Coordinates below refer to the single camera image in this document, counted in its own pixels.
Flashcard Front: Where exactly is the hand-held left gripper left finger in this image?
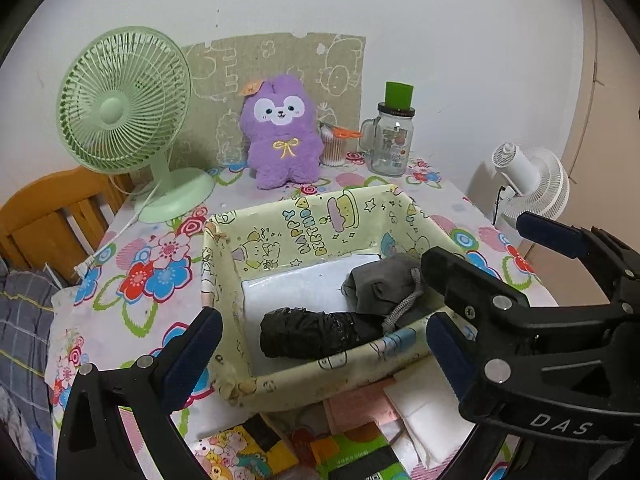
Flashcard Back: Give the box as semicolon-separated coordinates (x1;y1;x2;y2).
57;306;224;480

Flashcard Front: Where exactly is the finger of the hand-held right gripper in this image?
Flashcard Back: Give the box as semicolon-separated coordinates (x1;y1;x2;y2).
516;211;640;311
421;247;640;413

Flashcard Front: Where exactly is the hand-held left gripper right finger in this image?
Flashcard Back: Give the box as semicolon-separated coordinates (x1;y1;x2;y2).
426;311;488;406

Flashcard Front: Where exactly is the green packet with black band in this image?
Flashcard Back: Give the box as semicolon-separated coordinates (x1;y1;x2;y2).
309;421;419;480

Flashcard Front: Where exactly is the yellow printed storage box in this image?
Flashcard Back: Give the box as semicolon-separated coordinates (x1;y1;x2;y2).
200;183;469;414

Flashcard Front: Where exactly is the white fan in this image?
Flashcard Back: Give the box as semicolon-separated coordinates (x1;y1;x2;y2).
490;142;571;221

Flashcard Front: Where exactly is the white tissue packet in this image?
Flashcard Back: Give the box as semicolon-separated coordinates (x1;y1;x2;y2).
384;359;477;467

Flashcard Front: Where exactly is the floral tablecloth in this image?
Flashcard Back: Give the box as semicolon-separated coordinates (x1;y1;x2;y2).
44;156;559;480

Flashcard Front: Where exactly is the pink paper sheet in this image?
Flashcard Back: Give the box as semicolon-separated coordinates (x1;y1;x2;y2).
322;381;402;434

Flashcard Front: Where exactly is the yellow cartoon packet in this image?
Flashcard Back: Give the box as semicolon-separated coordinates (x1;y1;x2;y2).
192;414;299;480

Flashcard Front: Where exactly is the white foam sheet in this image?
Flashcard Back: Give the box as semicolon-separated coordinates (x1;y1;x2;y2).
240;261;383;377

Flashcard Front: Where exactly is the glass jar mug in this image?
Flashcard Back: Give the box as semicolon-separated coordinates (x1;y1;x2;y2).
358;102;416;177

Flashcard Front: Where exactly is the blue plaid cloth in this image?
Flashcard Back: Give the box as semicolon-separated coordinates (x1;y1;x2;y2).
0;259;67;480

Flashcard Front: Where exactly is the cotton swab container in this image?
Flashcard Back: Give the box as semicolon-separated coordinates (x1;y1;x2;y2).
318;121;352;167

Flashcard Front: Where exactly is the green plastic cup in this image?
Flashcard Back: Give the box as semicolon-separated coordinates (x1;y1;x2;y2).
383;80;415;111

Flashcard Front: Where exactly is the wooden chair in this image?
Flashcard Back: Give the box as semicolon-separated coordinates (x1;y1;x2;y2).
0;166;139;287

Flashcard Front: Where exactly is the purple plush toy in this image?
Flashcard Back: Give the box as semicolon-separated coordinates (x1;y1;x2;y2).
238;74;325;191

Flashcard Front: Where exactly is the green desk fan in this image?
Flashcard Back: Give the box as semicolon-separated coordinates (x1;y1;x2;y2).
56;27;216;224

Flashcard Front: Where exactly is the doodled cardboard sheet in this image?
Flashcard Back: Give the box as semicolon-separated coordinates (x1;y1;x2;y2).
178;32;366;169

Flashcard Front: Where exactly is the black fan cable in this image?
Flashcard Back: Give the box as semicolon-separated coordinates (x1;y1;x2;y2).
492;185;507;226

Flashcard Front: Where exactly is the grey drawstring pouch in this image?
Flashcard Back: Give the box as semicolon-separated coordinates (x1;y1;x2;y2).
341;253;432;335

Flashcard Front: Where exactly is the white fan power cable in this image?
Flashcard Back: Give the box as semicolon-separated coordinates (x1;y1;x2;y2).
73;181;162;282

